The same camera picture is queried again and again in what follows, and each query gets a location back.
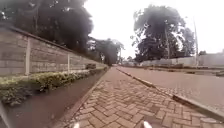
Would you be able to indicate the grey paved road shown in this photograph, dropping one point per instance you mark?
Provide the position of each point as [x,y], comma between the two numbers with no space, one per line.
[196,85]

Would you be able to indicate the pole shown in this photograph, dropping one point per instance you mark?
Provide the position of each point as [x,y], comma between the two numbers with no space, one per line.
[196,40]

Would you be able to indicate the bare dirt strip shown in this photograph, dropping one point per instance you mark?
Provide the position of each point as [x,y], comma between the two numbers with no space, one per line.
[50,103]

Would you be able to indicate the group of tall trees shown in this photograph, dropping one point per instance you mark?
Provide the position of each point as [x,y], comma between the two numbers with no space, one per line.
[160,33]

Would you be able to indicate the low green hedge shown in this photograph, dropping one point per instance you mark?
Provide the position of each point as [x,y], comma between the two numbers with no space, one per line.
[36,82]

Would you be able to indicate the red brick path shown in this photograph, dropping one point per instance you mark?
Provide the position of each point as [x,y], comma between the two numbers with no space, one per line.
[120,96]

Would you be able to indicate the robot's own part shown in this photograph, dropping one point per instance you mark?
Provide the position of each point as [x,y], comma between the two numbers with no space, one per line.
[147,125]
[76,125]

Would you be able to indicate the grey concrete kerb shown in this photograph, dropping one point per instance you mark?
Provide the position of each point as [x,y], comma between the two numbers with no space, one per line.
[173,96]

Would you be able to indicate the pale boundary wall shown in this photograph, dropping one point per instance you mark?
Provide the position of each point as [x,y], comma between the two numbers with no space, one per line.
[200,60]

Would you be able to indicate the grey concrete block wall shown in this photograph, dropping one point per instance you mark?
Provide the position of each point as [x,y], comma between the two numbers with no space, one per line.
[43,56]

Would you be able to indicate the row of dark trees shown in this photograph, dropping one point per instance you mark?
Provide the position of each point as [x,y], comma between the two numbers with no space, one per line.
[63,23]

